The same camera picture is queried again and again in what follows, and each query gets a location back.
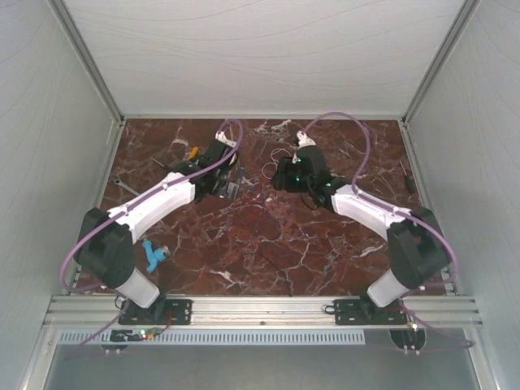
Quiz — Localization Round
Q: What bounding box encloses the grey slotted cable duct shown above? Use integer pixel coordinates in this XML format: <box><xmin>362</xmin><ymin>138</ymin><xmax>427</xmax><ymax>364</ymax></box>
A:
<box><xmin>58</xmin><ymin>329</ymin><xmax>366</xmax><ymax>346</ymax></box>

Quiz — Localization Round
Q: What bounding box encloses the black mounting plate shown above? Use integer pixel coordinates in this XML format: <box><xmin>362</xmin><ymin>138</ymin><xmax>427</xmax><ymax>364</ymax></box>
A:
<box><xmin>118</xmin><ymin>297</ymin><xmax>193</xmax><ymax>327</ymax></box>
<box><xmin>332</xmin><ymin>298</ymin><xmax>408</xmax><ymax>326</ymax></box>

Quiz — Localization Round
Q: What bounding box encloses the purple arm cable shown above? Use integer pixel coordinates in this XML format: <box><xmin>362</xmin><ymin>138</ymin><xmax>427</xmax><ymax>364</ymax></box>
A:
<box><xmin>304</xmin><ymin>111</ymin><xmax>476</xmax><ymax>354</ymax></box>
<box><xmin>59</xmin><ymin>118</ymin><xmax>245</xmax><ymax>361</ymax></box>

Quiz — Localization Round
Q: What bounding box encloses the silver ratchet wrench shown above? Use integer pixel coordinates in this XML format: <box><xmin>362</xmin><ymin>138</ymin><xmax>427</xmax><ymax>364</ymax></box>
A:
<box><xmin>114</xmin><ymin>179</ymin><xmax>140</xmax><ymax>196</ymax></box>

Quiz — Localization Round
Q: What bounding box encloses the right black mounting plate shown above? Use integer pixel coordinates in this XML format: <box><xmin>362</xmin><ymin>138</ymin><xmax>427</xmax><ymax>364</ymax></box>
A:
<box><xmin>332</xmin><ymin>298</ymin><xmax>408</xmax><ymax>326</ymax></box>

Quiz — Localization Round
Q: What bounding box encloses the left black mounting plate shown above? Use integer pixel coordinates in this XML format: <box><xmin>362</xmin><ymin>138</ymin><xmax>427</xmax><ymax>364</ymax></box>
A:
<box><xmin>118</xmin><ymin>297</ymin><xmax>193</xmax><ymax>327</ymax></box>

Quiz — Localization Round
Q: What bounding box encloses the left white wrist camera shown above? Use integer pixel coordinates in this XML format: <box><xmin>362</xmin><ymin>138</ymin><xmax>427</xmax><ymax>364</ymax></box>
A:
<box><xmin>215</xmin><ymin>131</ymin><xmax>236</xmax><ymax>148</ymax></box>

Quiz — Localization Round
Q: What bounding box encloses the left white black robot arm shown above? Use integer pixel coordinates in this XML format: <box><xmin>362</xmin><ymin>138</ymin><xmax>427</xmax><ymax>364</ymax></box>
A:
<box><xmin>74</xmin><ymin>136</ymin><xmax>237</xmax><ymax>323</ymax></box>

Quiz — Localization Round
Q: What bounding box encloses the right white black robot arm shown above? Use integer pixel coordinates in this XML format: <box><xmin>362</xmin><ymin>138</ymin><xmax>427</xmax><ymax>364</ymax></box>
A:
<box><xmin>271</xmin><ymin>145</ymin><xmax>451</xmax><ymax>323</ymax></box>

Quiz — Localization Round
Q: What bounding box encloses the blue plastic clamp tool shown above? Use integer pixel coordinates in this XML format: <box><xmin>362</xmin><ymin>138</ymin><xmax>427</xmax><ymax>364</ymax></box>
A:
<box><xmin>142</xmin><ymin>240</ymin><xmax>171</xmax><ymax>274</ymax></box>

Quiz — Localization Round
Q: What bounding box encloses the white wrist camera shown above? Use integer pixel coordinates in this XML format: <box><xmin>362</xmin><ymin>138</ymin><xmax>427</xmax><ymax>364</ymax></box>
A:
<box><xmin>296</xmin><ymin>130</ymin><xmax>316</xmax><ymax>149</ymax></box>
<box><xmin>215</xmin><ymin>131</ymin><xmax>236</xmax><ymax>148</ymax></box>

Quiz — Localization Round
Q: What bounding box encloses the yellow handle flat screwdriver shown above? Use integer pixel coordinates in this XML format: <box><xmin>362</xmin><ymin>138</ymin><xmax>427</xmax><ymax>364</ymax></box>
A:
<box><xmin>188</xmin><ymin>147</ymin><xmax>199</xmax><ymax>163</ymax></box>

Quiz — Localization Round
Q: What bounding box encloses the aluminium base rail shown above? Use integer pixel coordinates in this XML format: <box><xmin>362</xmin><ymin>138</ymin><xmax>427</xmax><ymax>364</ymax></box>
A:
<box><xmin>43</xmin><ymin>294</ymin><xmax>483</xmax><ymax>329</ymax></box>

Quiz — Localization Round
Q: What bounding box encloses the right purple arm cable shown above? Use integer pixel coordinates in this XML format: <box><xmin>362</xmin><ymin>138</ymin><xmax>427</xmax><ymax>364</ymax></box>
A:
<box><xmin>304</xmin><ymin>111</ymin><xmax>476</xmax><ymax>354</ymax></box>

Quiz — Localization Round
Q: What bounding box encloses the red wire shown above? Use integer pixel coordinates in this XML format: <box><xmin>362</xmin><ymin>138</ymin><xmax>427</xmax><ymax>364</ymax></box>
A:
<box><xmin>239</xmin><ymin>194</ymin><xmax>277</xmax><ymax>224</ymax></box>

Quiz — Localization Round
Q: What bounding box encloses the black handle screwdriver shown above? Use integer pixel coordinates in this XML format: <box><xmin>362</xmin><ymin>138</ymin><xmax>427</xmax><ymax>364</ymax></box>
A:
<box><xmin>152</xmin><ymin>158</ymin><xmax>178</xmax><ymax>173</ymax></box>

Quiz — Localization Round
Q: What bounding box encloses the black screwdriver at right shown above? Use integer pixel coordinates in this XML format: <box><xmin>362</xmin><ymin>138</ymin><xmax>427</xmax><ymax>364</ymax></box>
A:
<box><xmin>400</xmin><ymin>161</ymin><xmax>416</xmax><ymax>194</ymax></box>

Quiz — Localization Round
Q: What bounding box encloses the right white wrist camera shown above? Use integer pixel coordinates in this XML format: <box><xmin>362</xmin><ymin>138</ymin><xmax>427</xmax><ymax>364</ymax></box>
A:
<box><xmin>296</xmin><ymin>130</ymin><xmax>316</xmax><ymax>149</ymax></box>

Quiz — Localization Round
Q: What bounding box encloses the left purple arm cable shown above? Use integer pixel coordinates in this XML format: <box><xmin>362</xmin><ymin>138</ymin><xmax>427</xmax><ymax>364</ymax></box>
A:
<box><xmin>59</xmin><ymin>118</ymin><xmax>245</xmax><ymax>361</ymax></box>

